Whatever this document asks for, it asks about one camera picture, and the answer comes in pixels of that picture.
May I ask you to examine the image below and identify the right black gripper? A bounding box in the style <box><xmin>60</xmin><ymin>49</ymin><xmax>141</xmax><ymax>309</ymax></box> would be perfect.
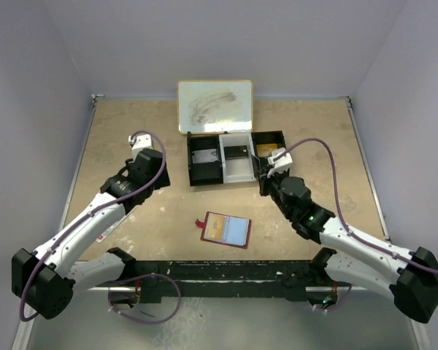
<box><xmin>256</xmin><ymin>166</ymin><xmax>294</xmax><ymax>220</ymax></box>

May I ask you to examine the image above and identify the black white three-bin organizer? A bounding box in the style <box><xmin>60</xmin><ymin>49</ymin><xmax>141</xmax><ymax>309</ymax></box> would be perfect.
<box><xmin>187</xmin><ymin>131</ymin><xmax>286</xmax><ymax>187</ymax></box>

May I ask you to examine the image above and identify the red card holder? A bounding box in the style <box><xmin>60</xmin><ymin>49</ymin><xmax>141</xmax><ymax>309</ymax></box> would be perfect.
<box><xmin>195</xmin><ymin>211</ymin><xmax>252</xmax><ymax>249</ymax></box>

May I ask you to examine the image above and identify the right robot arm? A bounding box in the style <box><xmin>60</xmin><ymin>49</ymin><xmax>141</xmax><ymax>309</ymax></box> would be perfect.
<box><xmin>254</xmin><ymin>166</ymin><xmax>438</xmax><ymax>324</ymax></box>

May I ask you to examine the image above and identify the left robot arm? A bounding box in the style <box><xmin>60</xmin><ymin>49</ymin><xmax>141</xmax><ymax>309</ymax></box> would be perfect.
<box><xmin>12</xmin><ymin>148</ymin><xmax>170</xmax><ymax>322</ymax></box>

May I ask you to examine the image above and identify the silver credit card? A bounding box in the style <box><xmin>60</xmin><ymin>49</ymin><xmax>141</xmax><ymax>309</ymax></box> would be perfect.
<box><xmin>191</xmin><ymin>149</ymin><xmax>218</xmax><ymax>164</ymax></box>

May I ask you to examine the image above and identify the silver foil packet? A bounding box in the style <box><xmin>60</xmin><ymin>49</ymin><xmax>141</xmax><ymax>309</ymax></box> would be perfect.
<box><xmin>96</xmin><ymin>225</ymin><xmax>114</xmax><ymax>243</ymax></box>

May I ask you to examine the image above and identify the small whiteboard with stand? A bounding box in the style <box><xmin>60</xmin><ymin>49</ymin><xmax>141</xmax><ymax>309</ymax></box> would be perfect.
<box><xmin>177</xmin><ymin>79</ymin><xmax>254</xmax><ymax>135</ymax></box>

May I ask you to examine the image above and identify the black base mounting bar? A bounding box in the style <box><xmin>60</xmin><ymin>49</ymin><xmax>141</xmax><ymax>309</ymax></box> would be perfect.
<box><xmin>131</xmin><ymin>259</ymin><xmax>337</xmax><ymax>304</ymax></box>

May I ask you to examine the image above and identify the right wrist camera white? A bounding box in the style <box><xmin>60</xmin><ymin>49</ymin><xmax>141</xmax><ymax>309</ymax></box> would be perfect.
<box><xmin>267</xmin><ymin>147</ymin><xmax>293</xmax><ymax>178</ymax></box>

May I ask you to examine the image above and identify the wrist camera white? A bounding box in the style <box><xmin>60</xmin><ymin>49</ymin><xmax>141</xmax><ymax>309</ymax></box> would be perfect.
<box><xmin>128</xmin><ymin>133</ymin><xmax>153</xmax><ymax>160</ymax></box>
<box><xmin>267</xmin><ymin>147</ymin><xmax>293</xmax><ymax>178</ymax></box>

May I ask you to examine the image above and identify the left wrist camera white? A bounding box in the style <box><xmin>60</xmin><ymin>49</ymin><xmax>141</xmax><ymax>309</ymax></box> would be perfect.
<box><xmin>128</xmin><ymin>133</ymin><xmax>153</xmax><ymax>160</ymax></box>

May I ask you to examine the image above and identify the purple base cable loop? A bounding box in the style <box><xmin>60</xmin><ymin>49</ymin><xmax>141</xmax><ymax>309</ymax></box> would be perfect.
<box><xmin>107</xmin><ymin>273</ymin><xmax>183</xmax><ymax>324</ymax></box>

